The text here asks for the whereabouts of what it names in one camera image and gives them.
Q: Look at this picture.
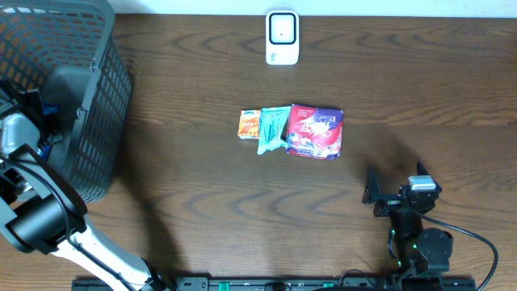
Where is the red purple snack packet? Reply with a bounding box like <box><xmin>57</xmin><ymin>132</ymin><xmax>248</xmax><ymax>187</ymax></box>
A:
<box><xmin>286</xmin><ymin>104</ymin><xmax>344</xmax><ymax>160</ymax></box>

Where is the teal green snack packet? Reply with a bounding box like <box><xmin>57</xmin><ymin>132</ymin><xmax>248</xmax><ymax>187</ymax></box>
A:
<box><xmin>257</xmin><ymin>106</ymin><xmax>291</xmax><ymax>155</ymax></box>

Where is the small orange snack box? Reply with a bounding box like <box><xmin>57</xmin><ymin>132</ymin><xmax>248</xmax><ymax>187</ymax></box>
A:
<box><xmin>237</xmin><ymin>110</ymin><xmax>261</xmax><ymax>140</ymax></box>

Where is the blue Oreo cookie pack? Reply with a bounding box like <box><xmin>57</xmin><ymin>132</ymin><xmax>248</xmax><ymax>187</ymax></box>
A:
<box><xmin>40</xmin><ymin>103</ymin><xmax>63</xmax><ymax>161</ymax></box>

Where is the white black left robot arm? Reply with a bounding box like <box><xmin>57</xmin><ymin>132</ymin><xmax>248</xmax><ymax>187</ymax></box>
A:
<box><xmin>1</xmin><ymin>79</ymin><xmax>176</xmax><ymax>290</ymax></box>

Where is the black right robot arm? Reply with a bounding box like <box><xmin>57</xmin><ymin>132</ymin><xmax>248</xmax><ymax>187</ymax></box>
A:
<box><xmin>362</xmin><ymin>162</ymin><xmax>453</xmax><ymax>276</ymax></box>

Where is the grey plastic mesh basket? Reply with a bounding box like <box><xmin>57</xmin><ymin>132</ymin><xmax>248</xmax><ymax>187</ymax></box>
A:
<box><xmin>1</xmin><ymin>0</ymin><xmax>132</xmax><ymax>203</ymax></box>

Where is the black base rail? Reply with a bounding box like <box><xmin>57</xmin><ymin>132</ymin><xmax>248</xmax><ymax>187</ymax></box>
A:
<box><xmin>71</xmin><ymin>275</ymin><xmax>477</xmax><ymax>291</ymax></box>

